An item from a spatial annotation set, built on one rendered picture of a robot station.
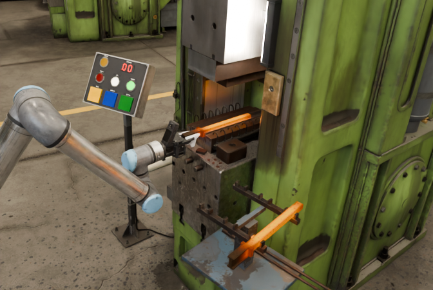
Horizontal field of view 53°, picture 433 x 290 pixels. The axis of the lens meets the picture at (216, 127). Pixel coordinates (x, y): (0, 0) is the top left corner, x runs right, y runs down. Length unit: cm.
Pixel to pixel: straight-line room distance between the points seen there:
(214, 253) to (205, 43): 87
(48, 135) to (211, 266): 80
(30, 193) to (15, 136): 182
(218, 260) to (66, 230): 147
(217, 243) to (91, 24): 527
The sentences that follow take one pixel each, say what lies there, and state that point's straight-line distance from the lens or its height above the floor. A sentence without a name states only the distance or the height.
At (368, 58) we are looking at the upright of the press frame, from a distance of 196.
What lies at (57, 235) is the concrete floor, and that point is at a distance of 304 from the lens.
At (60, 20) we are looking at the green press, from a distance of 698.
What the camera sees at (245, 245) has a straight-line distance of 147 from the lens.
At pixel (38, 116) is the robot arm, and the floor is 130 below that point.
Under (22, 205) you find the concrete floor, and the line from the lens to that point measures 336.
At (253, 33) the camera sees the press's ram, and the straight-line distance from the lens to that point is 185.
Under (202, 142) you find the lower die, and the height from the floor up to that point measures 95.
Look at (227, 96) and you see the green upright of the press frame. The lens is 231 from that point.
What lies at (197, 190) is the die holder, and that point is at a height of 72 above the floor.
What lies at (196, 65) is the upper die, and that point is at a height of 130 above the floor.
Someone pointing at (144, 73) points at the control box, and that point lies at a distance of 225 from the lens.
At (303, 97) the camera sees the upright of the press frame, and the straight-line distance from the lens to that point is 171.
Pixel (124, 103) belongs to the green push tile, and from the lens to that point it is 227.
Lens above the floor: 195
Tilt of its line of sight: 28 degrees down
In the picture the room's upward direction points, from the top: 4 degrees clockwise
